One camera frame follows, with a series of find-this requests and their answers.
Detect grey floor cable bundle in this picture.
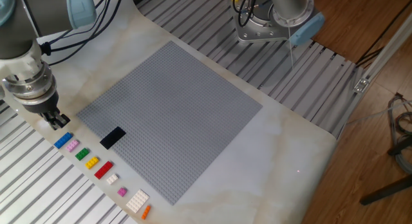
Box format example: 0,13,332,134
388,92,412,175

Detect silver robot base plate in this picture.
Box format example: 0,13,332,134
231,0,290,43

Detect aluminium frame profile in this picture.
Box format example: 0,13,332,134
331,11,412,140

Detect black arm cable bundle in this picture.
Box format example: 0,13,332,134
38,0,126,66

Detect silver corner bracket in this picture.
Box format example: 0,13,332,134
353,77,370,95

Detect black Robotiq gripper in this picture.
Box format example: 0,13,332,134
21,91,71,131

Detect black stand legs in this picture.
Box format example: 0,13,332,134
359,142,412,206

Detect light pink Lego brick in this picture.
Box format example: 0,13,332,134
66,139,80,153

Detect black floor cable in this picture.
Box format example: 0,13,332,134
355,0,412,69

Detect dark navy Lego plate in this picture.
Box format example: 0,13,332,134
99,126,127,150

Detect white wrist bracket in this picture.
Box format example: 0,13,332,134
0,40,44,82

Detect grey Lego baseplate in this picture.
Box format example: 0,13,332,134
76,40,263,206

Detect marble pattern board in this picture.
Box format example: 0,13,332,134
0,0,338,224

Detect green Lego brick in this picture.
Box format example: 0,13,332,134
75,147,90,162

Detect white floor cable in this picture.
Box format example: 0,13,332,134
346,100,412,126

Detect blue Lego brick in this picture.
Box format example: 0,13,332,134
53,131,73,150

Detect white zip tie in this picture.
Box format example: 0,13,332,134
288,26,295,69

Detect red Lego brick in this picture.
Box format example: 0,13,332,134
93,160,114,180

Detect large white Lego plate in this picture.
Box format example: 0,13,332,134
126,189,151,214

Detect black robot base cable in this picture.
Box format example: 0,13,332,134
232,0,258,28

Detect yellow Lego brick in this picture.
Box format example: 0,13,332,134
84,156,100,170

